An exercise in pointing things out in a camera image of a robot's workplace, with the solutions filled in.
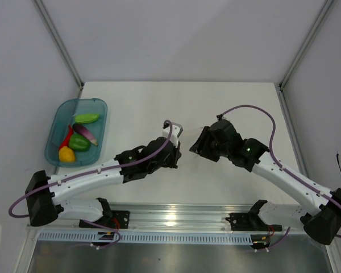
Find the light green pepper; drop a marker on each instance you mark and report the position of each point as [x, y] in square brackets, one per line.
[86, 118]

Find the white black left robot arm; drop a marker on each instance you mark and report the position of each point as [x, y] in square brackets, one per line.
[52, 198]

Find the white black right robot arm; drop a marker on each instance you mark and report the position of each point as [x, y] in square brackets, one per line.
[318, 211]

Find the left aluminium corner post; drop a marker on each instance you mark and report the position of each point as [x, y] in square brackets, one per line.
[57, 40]

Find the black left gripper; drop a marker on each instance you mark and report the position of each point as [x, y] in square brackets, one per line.
[176, 155]

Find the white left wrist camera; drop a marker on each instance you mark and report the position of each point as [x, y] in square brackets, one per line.
[172, 131]

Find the yellow lemon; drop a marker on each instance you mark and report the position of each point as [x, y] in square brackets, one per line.
[67, 155]

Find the purple eggplant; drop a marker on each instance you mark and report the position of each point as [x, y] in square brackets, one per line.
[82, 130]

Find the aluminium front rail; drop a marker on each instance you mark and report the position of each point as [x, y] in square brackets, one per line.
[174, 217]

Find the teal plastic bin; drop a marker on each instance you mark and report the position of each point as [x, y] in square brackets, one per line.
[64, 117]

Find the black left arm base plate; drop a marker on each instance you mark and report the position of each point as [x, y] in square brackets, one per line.
[120, 220]

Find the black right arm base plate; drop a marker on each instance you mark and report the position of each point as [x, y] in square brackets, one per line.
[249, 222]

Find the green bell pepper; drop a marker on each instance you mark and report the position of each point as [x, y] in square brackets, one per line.
[78, 142]

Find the red chili pepper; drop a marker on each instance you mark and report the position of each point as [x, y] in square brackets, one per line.
[65, 142]

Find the aluminium corner post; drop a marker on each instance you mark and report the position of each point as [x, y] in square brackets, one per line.
[57, 40]
[308, 40]

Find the right aluminium corner post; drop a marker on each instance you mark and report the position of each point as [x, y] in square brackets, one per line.
[308, 40]

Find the white slotted cable duct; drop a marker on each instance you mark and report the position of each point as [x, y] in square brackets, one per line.
[147, 237]

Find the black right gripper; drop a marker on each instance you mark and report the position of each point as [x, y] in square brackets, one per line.
[205, 137]

